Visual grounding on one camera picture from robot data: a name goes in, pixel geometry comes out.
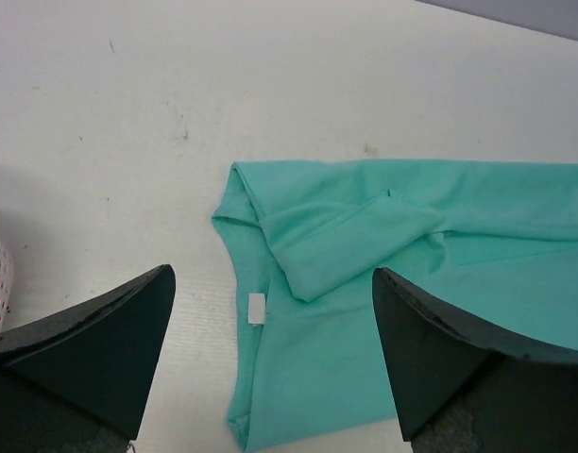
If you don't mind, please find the mint green t shirt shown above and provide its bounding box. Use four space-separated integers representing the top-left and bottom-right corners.
212 159 578 452

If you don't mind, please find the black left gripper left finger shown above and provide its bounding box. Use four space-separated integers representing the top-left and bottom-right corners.
0 264 176 452

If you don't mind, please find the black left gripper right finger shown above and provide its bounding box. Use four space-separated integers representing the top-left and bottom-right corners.
372 268 578 452

